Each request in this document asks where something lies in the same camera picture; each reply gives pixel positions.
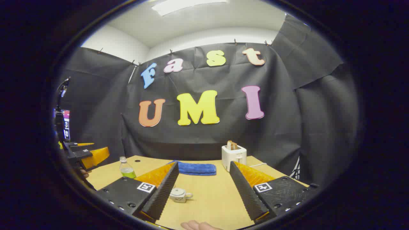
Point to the computer monitor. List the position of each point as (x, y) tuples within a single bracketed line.
[(66, 124)]

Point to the bread slice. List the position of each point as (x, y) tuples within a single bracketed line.
[(232, 145)]

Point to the clear green-label water bottle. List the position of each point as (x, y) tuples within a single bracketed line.
[(127, 171)]

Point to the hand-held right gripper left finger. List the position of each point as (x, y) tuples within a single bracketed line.
[(163, 191)]

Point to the blue folded towel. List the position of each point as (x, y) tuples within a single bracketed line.
[(195, 168)]

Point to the white patterned panel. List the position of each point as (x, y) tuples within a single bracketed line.
[(295, 169)]

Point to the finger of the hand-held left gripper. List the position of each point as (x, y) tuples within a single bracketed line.
[(96, 156), (83, 144)]

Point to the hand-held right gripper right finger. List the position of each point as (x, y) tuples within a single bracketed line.
[(246, 191)]

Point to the white toaster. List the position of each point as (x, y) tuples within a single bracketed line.
[(234, 156)]

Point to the white teacup lid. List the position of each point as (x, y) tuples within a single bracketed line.
[(178, 191)]

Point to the white ceramic teacup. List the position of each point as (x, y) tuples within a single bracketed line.
[(180, 198)]

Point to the ceiling light panel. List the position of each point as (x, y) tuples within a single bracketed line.
[(188, 5)]

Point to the black backdrop cloth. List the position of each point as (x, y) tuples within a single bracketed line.
[(287, 111)]

